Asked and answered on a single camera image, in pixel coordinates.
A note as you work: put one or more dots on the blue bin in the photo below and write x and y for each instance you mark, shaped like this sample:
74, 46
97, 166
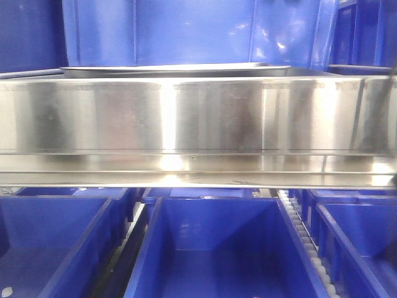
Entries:
63, 242
355, 232
364, 39
223, 248
32, 36

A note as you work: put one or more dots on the white roller track rail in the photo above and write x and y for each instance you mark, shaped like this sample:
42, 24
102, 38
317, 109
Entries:
292, 206

